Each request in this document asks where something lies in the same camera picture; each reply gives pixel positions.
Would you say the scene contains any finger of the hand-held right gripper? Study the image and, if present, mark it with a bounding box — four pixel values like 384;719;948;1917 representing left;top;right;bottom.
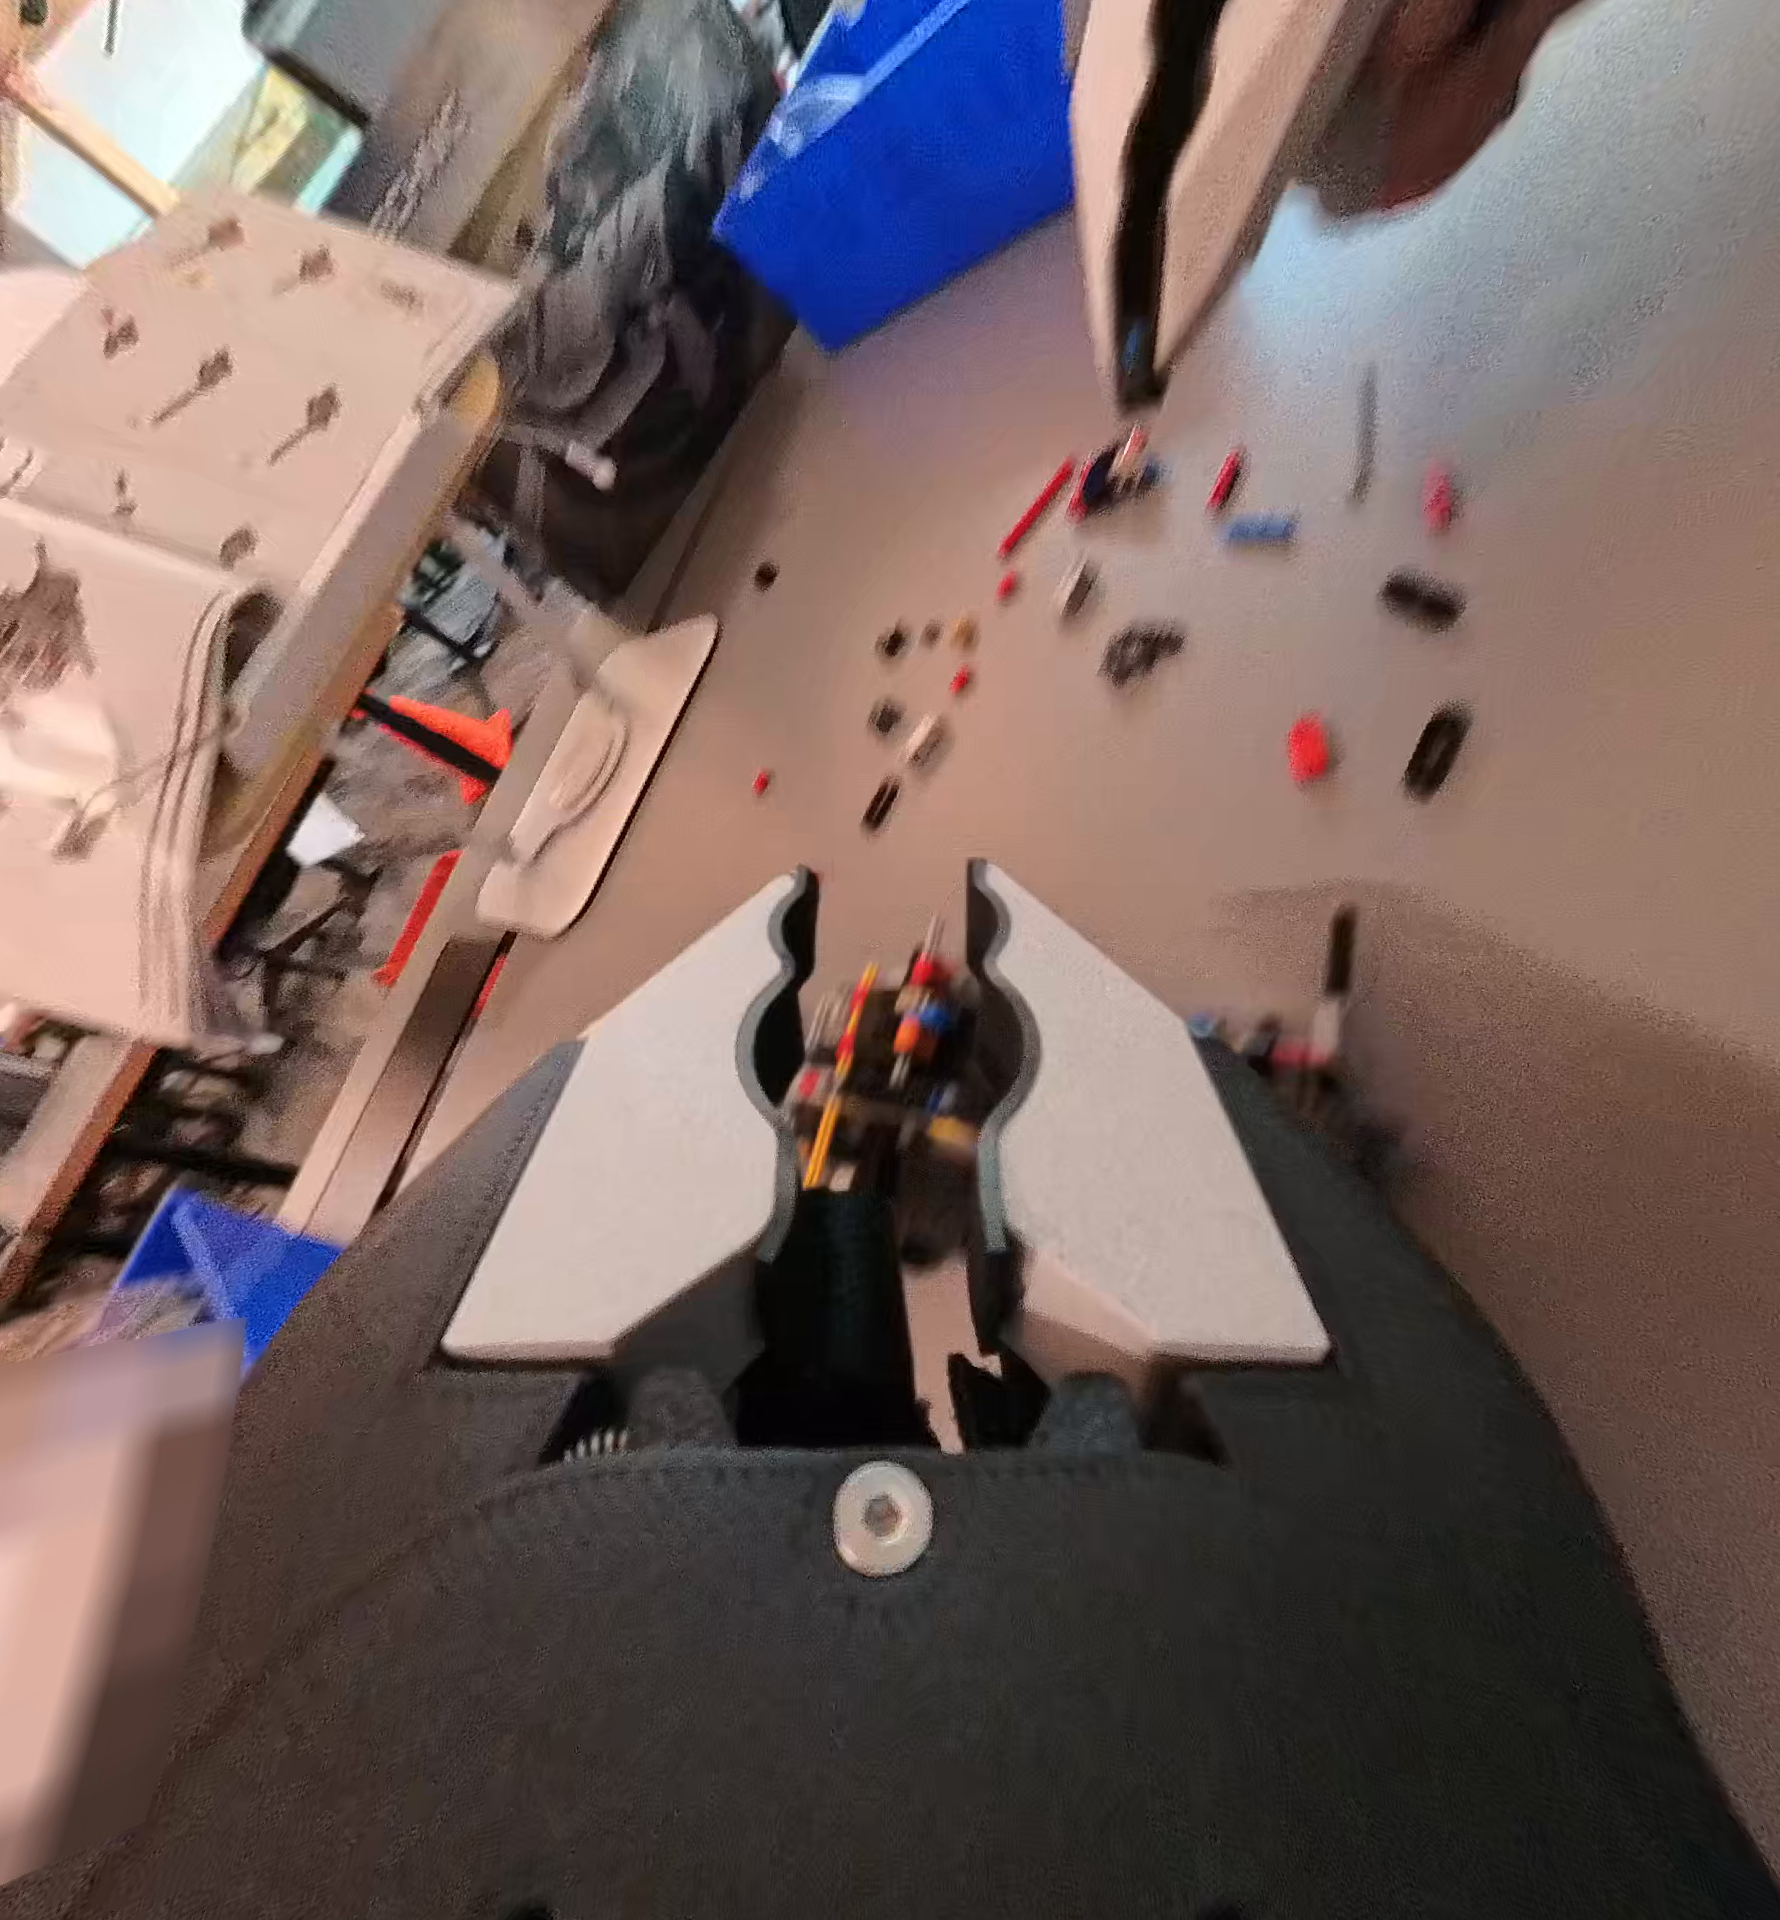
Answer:
1128;0;1398;417
1067;0;1166;410

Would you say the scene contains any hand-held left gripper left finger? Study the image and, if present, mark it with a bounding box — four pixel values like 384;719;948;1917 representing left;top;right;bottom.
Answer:
438;864;821;1363

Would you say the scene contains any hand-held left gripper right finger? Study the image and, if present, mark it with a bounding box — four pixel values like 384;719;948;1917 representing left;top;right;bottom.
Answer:
966;855;1335;1374

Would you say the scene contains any black lego technic chassis assembly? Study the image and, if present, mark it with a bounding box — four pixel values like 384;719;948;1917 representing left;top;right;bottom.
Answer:
782;904;1376;1201

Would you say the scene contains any long red lego axle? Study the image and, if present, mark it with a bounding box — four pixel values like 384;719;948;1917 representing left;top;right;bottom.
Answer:
1000;456;1081;559

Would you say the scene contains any dark lego set box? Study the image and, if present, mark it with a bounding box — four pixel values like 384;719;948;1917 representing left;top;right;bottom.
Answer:
333;0;801;604

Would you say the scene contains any blue plastic bin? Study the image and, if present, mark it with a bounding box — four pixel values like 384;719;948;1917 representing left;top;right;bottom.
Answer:
709;0;1079;355

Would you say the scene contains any red plastic floor object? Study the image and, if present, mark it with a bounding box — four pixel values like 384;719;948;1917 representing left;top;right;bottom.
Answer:
377;849;463;987

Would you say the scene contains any blue storage bin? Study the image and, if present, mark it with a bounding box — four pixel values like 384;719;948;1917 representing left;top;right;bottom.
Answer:
108;1190;347;1370

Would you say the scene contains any white book stand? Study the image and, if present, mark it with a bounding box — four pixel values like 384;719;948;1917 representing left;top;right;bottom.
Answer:
474;612;722;942

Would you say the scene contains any orange black floor object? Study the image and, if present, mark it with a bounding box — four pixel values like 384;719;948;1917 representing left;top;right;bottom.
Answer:
358;693;518;790

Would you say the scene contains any white instruction booklet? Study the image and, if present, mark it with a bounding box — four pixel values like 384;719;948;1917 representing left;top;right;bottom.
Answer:
0;192;522;1044

